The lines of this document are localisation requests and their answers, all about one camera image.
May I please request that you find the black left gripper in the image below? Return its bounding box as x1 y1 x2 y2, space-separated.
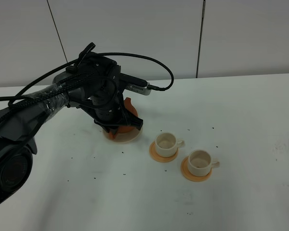
80 91 143 135

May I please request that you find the brown clay teapot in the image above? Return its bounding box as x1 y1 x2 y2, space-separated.
108 97 138 141

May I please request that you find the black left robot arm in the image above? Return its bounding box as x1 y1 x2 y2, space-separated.
0 53 148 204

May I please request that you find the cream teapot saucer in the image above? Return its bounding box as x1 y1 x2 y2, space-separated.
102 128 143 143

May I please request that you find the orange coaster near teapot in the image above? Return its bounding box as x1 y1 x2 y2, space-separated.
149 142 179 163

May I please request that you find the white teacup near teapot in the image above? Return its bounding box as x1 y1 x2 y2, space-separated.
155 132 185 158

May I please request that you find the orange coaster far right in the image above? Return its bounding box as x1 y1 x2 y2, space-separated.
180 157 212 182

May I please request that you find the white teacup far right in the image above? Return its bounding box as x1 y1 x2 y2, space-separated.
187 150 220 177

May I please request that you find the black braided camera cable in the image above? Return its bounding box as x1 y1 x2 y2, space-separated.
0 51 174 106

